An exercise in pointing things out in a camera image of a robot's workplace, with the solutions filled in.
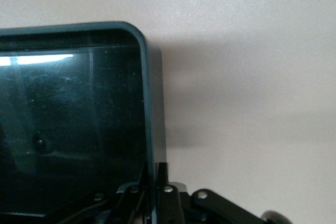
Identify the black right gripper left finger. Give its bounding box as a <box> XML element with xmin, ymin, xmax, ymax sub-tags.
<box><xmin>47</xmin><ymin>161</ymin><xmax>152</xmax><ymax>224</ymax></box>

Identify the black plastic box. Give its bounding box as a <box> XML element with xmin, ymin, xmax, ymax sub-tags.
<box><xmin>0</xmin><ymin>20</ymin><xmax>170</xmax><ymax>224</ymax></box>

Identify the table cover mat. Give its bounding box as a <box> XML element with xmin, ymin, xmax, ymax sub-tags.
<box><xmin>0</xmin><ymin>0</ymin><xmax>336</xmax><ymax>224</ymax></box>

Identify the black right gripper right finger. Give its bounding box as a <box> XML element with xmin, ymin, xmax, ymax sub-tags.
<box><xmin>156</xmin><ymin>162</ymin><xmax>292</xmax><ymax>224</ymax></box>

